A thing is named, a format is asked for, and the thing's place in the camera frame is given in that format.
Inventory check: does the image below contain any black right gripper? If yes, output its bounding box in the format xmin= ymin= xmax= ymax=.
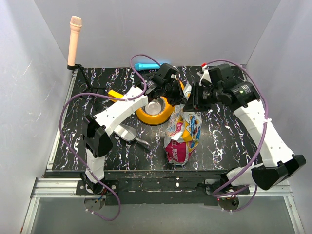
xmin=181 ymin=82 xmax=221 ymax=112

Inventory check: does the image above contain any pink white pet food bag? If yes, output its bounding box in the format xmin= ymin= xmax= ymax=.
xmin=164 ymin=82 xmax=203 ymax=166

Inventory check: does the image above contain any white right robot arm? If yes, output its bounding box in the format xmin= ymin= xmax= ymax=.
xmin=183 ymin=81 xmax=307 ymax=194

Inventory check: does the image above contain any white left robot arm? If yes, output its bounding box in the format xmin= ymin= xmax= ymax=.
xmin=81 ymin=87 xmax=174 ymax=195

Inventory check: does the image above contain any yellow double pet bowl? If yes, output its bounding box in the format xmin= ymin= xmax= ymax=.
xmin=136 ymin=97 xmax=175 ymax=126

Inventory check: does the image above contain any cyan flashlight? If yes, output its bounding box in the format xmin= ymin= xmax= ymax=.
xmin=134 ymin=63 xmax=160 ymax=71

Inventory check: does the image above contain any silver metal scoop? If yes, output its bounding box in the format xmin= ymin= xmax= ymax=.
xmin=114 ymin=124 xmax=151 ymax=147

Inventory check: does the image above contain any yellow toy brick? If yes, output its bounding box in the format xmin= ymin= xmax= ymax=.
xmin=108 ymin=90 xmax=123 ymax=102

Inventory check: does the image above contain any pink microphone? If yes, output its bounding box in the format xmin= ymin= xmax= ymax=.
xmin=67 ymin=16 xmax=82 ymax=70

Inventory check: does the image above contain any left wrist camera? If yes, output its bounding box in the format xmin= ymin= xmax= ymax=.
xmin=156 ymin=63 xmax=178 ymax=82

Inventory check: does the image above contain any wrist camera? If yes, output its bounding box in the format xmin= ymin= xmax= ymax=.
xmin=156 ymin=63 xmax=178 ymax=82
xmin=197 ymin=63 xmax=238 ymax=88

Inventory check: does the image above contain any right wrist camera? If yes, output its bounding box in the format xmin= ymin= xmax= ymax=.
xmin=197 ymin=63 xmax=238 ymax=88

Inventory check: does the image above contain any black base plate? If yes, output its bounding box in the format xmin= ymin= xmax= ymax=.
xmin=43 ymin=169 xmax=256 ymax=207

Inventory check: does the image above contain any aluminium frame rail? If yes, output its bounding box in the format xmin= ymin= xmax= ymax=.
xmin=15 ymin=71 xmax=72 ymax=234

